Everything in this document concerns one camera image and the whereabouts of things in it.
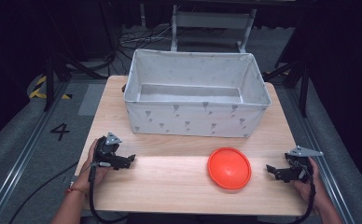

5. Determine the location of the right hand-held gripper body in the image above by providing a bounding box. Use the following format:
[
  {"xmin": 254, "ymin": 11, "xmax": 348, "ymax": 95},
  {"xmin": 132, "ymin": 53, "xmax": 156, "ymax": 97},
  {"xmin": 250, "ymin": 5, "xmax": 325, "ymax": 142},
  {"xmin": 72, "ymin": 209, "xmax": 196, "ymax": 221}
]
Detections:
[{"xmin": 283, "ymin": 145, "xmax": 325, "ymax": 184}]

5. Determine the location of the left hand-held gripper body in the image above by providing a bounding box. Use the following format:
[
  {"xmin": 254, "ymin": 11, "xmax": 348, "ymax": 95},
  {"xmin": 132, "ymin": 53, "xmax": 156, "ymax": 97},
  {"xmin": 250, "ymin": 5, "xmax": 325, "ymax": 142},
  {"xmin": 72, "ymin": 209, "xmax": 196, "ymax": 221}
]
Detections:
[{"xmin": 93, "ymin": 132, "xmax": 123, "ymax": 169}]

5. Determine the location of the orange round plastic plate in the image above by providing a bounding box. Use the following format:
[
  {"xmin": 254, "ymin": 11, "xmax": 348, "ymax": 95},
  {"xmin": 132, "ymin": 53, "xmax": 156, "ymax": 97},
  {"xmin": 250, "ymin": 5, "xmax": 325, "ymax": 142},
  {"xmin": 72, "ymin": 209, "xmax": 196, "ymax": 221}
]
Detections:
[{"xmin": 206, "ymin": 147, "xmax": 253, "ymax": 190}]

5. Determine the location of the white fabric storage box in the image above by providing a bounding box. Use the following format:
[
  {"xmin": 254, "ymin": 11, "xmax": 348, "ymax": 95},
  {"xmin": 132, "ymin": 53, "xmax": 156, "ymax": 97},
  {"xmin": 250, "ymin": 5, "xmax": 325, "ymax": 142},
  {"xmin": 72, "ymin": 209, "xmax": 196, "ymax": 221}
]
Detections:
[{"xmin": 123, "ymin": 48, "xmax": 272, "ymax": 139}]

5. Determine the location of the person's right hand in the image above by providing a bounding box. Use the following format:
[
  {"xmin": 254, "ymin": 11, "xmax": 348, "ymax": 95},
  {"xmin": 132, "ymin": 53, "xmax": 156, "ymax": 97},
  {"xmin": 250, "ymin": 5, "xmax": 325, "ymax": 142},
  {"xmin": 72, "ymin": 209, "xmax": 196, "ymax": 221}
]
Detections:
[{"xmin": 291, "ymin": 156, "xmax": 327, "ymax": 209}]

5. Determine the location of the person's left hand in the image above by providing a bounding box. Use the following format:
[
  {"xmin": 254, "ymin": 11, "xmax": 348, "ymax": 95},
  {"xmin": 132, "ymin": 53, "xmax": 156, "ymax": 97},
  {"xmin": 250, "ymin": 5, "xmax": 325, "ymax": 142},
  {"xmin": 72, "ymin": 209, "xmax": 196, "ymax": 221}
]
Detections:
[{"xmin": 75, "ymin": 138, "xmax": 112, "ymax": 194}]

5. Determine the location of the black tripod stand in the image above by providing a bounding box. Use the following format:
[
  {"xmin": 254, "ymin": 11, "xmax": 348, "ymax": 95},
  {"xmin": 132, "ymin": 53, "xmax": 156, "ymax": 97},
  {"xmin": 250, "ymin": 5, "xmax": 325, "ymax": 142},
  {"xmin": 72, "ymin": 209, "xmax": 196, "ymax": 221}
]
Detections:
[
  {"xmin": 42, "ymin": 36, "xmax": 110, "ymax": 112},
  {"xmin": 261, "ymin": 57, "xmax": 314, "ymax": 119}
]

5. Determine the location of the yellow black floor tape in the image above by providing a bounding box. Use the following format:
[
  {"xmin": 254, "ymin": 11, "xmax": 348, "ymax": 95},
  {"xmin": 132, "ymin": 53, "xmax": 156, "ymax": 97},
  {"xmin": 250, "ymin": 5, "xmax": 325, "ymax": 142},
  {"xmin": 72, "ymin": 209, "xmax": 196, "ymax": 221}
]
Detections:
[{"xmin": 28, "ymin": 75, "xmax": 74, "ymax": 101}]

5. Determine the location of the grey metal stand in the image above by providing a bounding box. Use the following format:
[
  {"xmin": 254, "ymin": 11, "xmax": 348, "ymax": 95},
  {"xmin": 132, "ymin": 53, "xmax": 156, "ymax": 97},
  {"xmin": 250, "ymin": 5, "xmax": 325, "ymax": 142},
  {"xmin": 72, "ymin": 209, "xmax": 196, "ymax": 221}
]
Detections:
[{"xmin": 170, "ymin": 4, "xmax": 258, "ymax": 54}]

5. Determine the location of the metal floor rail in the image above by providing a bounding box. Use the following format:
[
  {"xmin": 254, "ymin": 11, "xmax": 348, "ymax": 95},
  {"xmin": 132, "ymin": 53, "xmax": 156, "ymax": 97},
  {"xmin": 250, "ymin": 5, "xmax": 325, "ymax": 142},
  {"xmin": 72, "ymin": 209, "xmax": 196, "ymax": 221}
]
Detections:
[
  {"xmin": 285, "ymin": 87, "xmax": 357, "ymax": 224},
  {"xmin": 0, "ymin": 81, "xmax": 69, "ymax": 224}
]

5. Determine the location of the black braided right gripper cable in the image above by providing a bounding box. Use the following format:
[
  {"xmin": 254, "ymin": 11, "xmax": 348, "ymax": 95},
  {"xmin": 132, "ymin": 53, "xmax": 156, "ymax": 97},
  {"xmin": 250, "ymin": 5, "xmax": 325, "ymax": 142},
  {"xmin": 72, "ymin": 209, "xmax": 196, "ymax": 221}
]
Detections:
[{"xmin": 289, "ymin": 175, "xmax": 317, "ymax": 224}]

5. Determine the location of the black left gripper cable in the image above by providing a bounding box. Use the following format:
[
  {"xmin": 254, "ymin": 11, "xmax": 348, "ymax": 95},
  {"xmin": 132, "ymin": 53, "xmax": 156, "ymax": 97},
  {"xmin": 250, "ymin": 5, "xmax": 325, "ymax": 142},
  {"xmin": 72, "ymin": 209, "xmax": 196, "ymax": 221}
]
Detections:
[{"xmin": 88, "ymin": 161, "xmax": 131, "ymax": 224}]

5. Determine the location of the red string bracelet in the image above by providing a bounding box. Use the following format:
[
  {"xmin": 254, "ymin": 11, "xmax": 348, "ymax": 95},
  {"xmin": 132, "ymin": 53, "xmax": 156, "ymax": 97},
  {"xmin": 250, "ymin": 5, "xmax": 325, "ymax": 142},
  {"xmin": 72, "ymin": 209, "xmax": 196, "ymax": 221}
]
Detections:
[{"xmin": 64, "ymin": 187, "xmax": 89, "ymax": 196}]

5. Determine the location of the thin black floor cable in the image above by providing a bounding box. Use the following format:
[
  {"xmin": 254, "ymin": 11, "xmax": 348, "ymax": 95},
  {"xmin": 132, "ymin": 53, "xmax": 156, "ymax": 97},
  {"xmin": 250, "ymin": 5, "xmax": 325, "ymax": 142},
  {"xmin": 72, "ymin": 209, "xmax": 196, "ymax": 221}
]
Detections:
[{"xmin": 7, "ymin": 161, "xmax": 80, "ymax": 224}]

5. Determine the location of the bundle of floor cables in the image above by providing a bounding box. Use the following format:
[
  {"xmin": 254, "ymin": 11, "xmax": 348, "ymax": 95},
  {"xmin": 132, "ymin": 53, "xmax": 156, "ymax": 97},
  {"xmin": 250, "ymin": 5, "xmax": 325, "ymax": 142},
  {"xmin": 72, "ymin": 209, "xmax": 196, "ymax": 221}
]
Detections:
[{"xmin": 108, "ymin": 25, "xmax": 174, "ymax": 63}]

